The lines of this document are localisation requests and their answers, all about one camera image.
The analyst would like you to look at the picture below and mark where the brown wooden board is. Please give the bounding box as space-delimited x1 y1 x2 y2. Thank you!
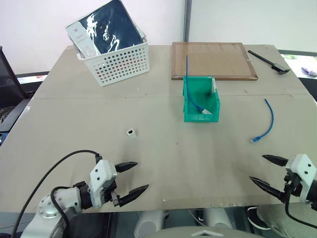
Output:
170 42 259 81

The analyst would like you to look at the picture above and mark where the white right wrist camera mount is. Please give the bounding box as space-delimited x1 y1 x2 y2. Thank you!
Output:
285 153 317 203

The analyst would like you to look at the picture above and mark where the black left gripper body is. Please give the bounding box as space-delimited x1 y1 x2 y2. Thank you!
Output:
100 165 123 207

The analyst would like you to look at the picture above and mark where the dark blue glossy book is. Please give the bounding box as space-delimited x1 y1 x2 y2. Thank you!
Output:
65 0 147 60

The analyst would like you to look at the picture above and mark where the green plastic bin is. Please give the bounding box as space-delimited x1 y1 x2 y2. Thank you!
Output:
182 75 221 123

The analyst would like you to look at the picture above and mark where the grey vertical post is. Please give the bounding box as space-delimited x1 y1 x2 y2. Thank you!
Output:
183 0 192 43

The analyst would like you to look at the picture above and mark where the pale grey rounded cylinder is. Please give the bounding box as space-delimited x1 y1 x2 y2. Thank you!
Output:
134 209 164 238
205 207 234 230

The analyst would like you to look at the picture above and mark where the grey trouser leg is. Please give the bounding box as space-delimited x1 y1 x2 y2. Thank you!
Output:
256 202 317 238

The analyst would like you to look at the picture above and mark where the white perforated plastic basket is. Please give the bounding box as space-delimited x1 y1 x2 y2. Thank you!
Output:
73 37 151 87

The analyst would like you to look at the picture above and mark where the short blue Ethernet cable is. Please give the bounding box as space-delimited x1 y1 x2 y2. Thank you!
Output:
249 98 275 144

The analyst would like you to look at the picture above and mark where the black caliper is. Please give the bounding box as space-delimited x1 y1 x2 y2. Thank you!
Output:
247 50 291 76

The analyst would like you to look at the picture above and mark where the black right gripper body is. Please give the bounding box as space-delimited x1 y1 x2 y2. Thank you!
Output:
278 171 302 204

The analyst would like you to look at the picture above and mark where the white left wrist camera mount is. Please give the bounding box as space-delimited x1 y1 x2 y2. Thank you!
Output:
88 159 118 209

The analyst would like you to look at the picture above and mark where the grey rounded robot torso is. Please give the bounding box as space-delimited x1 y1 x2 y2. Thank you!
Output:
153 226 254 238

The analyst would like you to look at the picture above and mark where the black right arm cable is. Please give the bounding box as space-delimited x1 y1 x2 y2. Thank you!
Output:
284 180 317 228

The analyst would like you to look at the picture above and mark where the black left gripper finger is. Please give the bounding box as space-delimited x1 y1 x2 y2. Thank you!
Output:
116 161 138 174
118 183 150 207

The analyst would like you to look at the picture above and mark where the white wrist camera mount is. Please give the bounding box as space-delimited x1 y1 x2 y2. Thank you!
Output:
285 153 317 203
88 159 118 209

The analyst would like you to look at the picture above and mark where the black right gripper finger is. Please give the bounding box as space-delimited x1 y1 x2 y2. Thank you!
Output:
262 154 289 168
249 176 283 200

